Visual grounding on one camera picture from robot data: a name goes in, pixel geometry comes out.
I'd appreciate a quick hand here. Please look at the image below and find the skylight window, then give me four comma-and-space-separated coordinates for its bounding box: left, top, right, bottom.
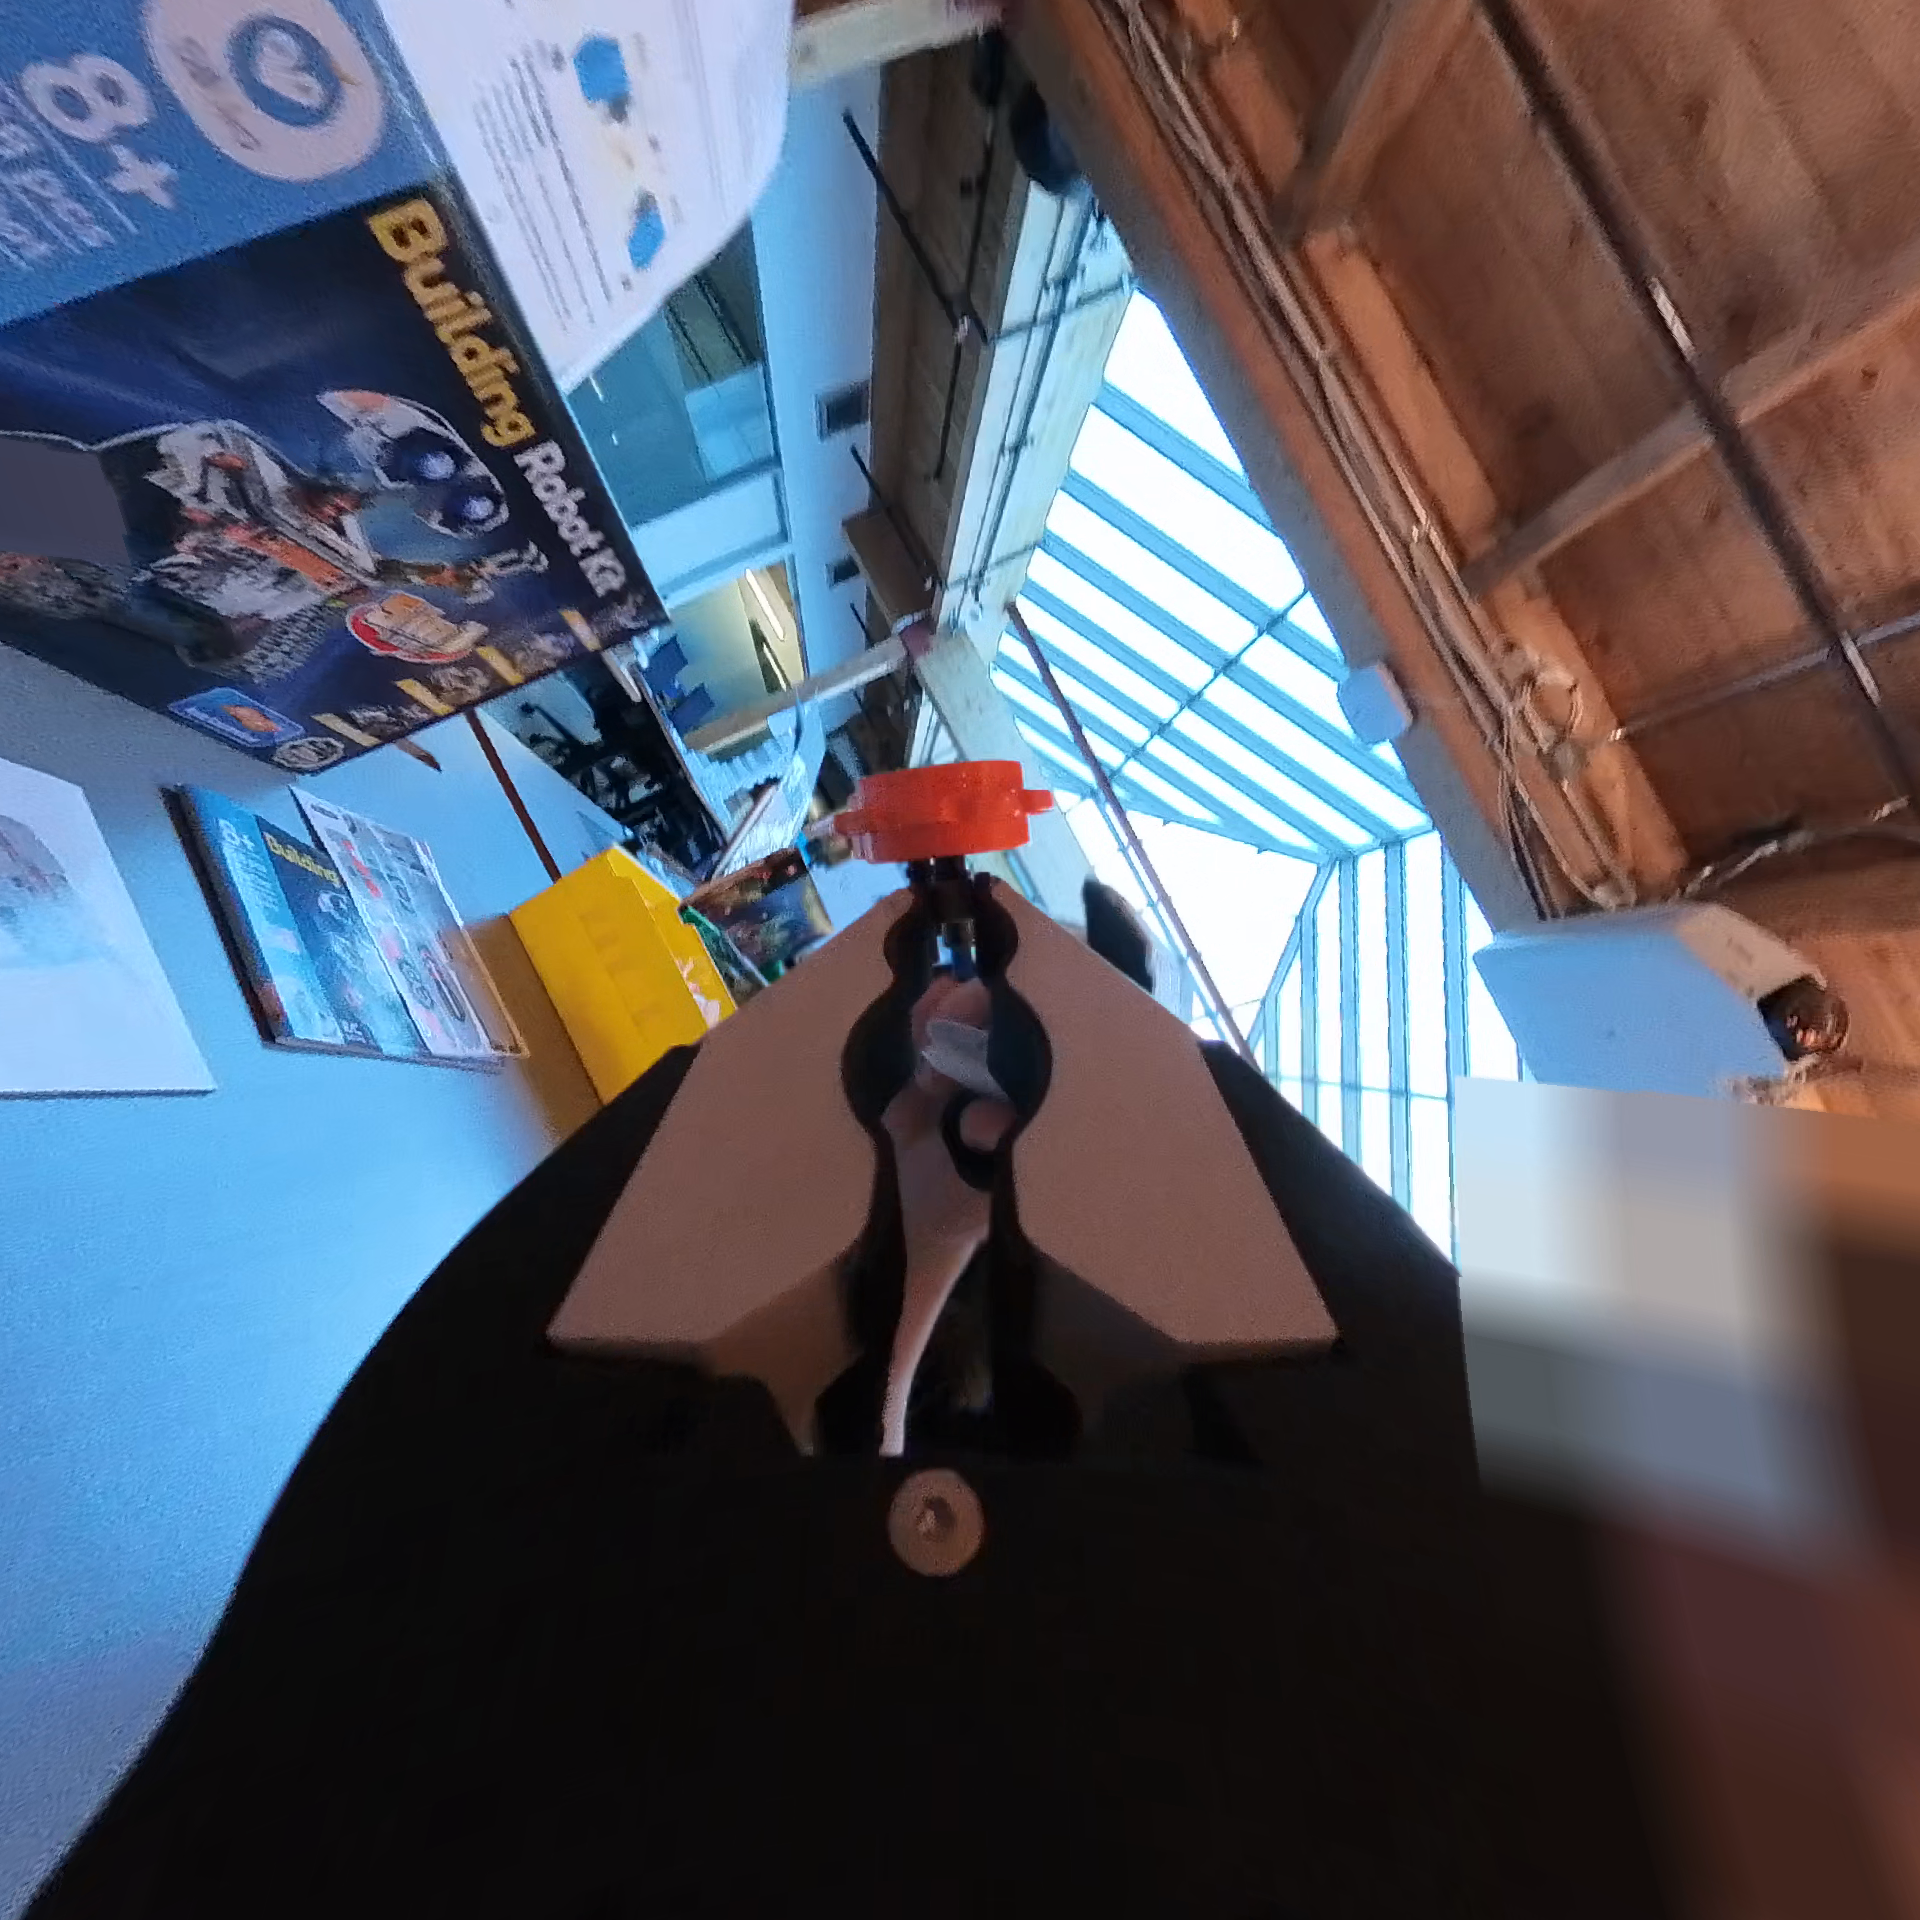
976, 287, 1520, 1263

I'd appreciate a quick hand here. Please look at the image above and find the blue robot kit box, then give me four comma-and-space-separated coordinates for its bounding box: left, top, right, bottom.
0, 0, 666, 774

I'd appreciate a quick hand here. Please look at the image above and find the yellow plastic bin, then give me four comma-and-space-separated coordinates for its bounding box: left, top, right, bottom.
505, 843, 743, 1102

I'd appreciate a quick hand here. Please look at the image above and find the person's right forearm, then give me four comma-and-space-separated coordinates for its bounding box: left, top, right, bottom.
878, 1102, 1002, 1457

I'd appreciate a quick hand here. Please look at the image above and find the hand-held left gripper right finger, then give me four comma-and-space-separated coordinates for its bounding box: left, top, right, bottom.
976, 883, 1338, 1438

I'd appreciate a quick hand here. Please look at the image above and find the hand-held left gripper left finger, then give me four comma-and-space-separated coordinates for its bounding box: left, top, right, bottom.
544, 883, 916, 1457

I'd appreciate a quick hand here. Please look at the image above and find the grey beam with orange gears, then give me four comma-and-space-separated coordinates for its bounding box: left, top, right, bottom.
834, 757, 1050, 987

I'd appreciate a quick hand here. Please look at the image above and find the white printed sheet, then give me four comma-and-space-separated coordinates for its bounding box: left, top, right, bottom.
372, 0, 793, 396

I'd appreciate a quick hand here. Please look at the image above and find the open white instruction manual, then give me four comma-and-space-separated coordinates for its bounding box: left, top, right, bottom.
0, 754, 216, 1102

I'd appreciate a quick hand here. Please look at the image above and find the grey desk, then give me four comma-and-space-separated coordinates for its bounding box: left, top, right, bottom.
0, 644, 724, 1920

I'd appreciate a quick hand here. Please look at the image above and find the blue instruction booklet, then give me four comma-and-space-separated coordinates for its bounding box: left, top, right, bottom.
167, 778, 426, 1051

